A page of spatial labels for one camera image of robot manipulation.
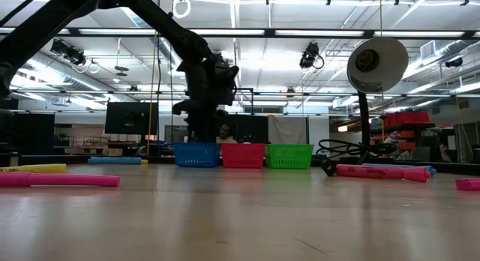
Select black beam with light strips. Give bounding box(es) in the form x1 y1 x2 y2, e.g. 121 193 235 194
0 26 480 40

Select reddish pink Sharpie marker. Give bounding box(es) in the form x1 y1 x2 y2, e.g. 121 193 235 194
335 163 433 184

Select red storage bins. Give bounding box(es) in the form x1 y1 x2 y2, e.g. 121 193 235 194
382 110 431 128

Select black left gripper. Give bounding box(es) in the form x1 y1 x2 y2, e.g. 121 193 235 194
171 60 223 144

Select light blue marker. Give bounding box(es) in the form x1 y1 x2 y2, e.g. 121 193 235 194
361 162 438 178
88 156 143 166

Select black aluminium table frame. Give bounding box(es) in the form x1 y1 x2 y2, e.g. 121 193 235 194
0 154 480 176

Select black hanging camera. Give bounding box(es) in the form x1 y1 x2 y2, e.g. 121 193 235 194
298 41 326 71
49 38 88 68
444 56 464 69

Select rolling rack with small bins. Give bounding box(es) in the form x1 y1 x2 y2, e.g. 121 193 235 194
369 110 437 152

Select wooden rack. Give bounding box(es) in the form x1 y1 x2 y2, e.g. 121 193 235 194
74 136 110 156

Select large black display screen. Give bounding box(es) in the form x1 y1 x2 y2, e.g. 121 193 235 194
104 101 160 136

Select person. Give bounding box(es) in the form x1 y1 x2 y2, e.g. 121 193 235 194
217 122 239 145

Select green plastic basket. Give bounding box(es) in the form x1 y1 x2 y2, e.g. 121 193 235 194
265 143 314 170

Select grey curtain panel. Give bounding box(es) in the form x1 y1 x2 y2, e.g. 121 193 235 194
268 115 308 145

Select white cable loop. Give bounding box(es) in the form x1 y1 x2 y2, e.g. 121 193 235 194
172 0 192 20

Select red plastic basket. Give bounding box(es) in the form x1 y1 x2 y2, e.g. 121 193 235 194
220 142 266 170

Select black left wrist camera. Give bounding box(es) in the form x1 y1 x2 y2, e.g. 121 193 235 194
211 52 240 107

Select blue plastic basket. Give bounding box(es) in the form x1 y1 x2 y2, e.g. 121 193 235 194
172 142 221 168

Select black hanging cable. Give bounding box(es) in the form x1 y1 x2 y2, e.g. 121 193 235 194
169 0 176 144

